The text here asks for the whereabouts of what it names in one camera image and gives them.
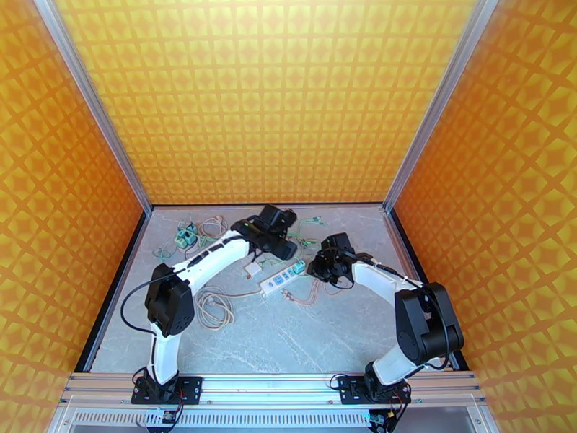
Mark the small white round socket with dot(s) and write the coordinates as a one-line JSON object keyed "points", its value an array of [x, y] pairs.
{"points": [[185, 250]]}

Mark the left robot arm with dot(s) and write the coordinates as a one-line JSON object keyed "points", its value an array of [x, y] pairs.
{"points": [[225, 256]]}

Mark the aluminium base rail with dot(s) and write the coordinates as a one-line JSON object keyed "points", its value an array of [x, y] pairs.
{"points": [[270, 389]]}

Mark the white power strip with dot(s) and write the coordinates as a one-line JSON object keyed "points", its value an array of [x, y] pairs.
{"points": [[277, 283]]}

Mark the aluminium frame post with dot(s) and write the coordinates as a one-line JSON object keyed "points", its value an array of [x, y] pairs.
{"points": [[441, 98], [92, 98]]}

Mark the perforated metal panel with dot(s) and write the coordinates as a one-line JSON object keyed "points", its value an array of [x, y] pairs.
{"points": [[270, 419]]}

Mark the white plug adapter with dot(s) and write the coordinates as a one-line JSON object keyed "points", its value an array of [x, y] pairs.
{"points": [[252, 270]]}

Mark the small circuit board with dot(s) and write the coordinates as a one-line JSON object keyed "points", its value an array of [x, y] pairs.
{"points": [[375, 418], [167, 417]]}

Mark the aluminium table side rail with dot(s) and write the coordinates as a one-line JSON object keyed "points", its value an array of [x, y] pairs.
{"points": [[136, 240], [398, 238]]}

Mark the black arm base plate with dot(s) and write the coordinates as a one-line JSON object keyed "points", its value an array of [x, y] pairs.
{"points": [[191, 389], [349, 391]]}

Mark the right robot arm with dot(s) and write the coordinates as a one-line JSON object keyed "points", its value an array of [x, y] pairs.
{"points": [[374, 271]]}

